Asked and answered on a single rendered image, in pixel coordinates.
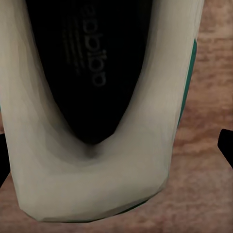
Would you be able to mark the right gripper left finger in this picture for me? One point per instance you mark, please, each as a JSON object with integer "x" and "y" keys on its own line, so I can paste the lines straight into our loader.
{"x": 4, "y": 159}

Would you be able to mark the gym shoe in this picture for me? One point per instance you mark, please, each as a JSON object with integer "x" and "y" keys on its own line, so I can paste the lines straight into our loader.
{"x": 91, "y": 96}

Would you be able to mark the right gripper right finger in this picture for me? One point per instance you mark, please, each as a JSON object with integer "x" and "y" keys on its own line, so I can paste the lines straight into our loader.
{"x": 225, "y": 144}

